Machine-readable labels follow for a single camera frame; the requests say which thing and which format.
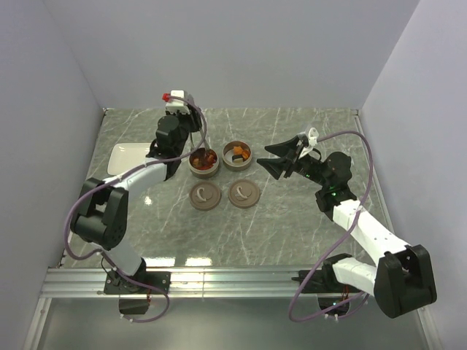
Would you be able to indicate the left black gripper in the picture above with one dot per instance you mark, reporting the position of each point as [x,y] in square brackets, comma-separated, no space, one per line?
[192,117]

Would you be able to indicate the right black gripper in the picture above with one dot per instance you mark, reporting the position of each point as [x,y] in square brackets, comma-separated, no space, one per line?
[289,149]

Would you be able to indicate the metal food tongs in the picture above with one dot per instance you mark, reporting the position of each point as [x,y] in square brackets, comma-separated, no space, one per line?
[198,141]

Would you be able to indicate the orange fried nugget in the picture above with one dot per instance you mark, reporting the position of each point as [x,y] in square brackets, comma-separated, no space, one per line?
[238,150]

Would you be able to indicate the black white sushi piece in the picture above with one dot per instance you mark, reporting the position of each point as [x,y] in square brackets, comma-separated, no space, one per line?
[237,159]

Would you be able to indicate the brown tin lid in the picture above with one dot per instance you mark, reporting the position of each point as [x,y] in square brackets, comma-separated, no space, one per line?
[243,193]
[205,196]

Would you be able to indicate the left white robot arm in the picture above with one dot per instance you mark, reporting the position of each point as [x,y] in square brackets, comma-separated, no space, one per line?
[100,215]

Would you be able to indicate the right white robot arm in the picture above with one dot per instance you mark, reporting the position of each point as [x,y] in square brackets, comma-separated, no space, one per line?
[368,257]

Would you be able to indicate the right round metal tin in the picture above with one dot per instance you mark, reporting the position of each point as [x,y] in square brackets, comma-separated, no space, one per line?
[228,153]

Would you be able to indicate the round metal tin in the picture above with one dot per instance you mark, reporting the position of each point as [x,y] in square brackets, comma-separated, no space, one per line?
[206,173]
[228,153]

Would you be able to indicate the left round metal tin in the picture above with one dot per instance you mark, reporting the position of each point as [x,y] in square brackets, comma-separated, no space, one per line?
[206,173]

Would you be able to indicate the white square plate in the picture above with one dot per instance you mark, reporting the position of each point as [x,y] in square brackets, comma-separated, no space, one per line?
[125,156]

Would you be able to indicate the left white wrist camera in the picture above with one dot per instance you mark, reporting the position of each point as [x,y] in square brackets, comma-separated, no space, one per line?
[177,101]

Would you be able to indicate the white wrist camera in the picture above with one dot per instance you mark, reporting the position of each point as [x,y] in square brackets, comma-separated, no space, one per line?
[309,137]
[177,101]

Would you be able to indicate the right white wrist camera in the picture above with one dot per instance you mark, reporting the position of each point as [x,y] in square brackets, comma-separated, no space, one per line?
[309,137]

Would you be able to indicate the aluminium frame rail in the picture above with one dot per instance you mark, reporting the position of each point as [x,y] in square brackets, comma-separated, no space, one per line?
[207,308]

